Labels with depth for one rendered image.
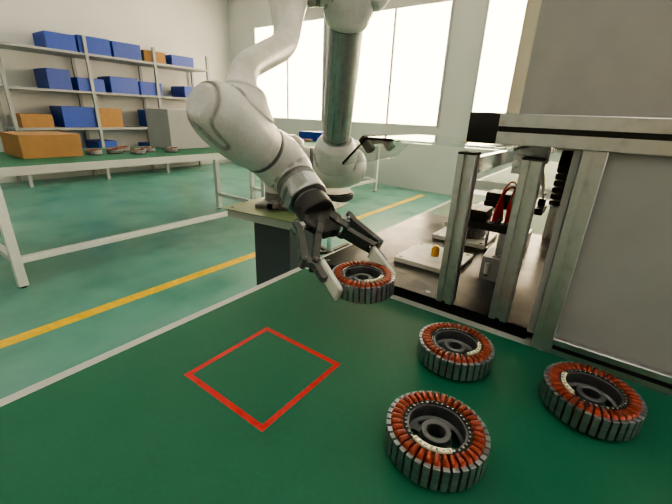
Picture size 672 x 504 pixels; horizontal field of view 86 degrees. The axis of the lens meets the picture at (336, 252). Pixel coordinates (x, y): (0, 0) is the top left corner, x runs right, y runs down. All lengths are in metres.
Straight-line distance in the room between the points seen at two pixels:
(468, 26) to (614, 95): 5.32
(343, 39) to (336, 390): 0.96
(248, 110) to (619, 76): 0.58
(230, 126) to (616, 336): 0.69
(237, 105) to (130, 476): 0.52
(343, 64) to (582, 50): 0.69
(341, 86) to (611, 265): 0.90
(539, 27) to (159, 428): 0.79
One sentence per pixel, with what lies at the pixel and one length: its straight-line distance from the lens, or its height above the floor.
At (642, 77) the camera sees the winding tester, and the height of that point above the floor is 1.17.
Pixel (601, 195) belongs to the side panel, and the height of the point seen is 1.01.
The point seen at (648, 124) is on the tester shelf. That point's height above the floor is 1.11.
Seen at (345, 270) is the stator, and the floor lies 0.84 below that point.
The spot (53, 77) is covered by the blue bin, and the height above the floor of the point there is 1.43.
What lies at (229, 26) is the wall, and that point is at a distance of 8.97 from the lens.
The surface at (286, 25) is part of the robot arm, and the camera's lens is 1.02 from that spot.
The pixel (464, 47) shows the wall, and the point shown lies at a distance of 5.96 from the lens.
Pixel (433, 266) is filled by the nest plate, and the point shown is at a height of 0.78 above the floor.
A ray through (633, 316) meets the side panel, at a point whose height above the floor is 0.85.
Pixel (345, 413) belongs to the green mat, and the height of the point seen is 0.75.
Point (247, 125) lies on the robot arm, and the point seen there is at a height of 1.08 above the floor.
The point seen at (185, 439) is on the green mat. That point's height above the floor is 0.75.
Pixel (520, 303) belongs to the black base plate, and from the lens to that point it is 0.80.
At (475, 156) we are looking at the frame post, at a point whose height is 1.05.
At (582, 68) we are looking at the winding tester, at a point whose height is 1.18.
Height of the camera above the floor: 1.10
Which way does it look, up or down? 21 degrees down
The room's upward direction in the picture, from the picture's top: 2 degrees clockwise
